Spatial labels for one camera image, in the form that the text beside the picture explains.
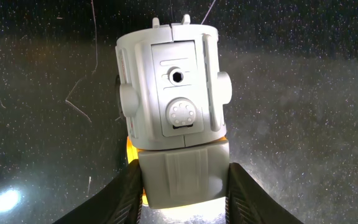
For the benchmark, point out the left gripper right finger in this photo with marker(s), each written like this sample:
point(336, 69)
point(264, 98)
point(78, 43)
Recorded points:
point(250, 202)

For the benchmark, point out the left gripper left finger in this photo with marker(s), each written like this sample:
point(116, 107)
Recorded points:
point(113, 202)

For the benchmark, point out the grey and yellow toy truck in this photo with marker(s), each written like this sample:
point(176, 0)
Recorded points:
point(172, 93)

